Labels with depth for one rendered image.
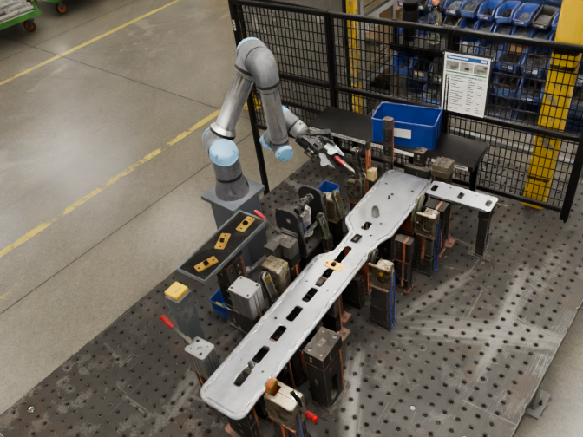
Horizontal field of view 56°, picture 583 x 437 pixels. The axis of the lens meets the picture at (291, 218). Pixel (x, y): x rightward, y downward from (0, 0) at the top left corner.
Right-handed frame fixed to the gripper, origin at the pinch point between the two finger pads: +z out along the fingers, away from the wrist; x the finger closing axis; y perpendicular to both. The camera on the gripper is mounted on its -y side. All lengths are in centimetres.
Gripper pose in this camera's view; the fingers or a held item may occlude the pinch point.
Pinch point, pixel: (338, 159)
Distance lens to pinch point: 249.1
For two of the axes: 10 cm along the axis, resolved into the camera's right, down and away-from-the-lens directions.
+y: -5.7, 5.8, -5.8
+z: 7.5, 6.6, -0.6
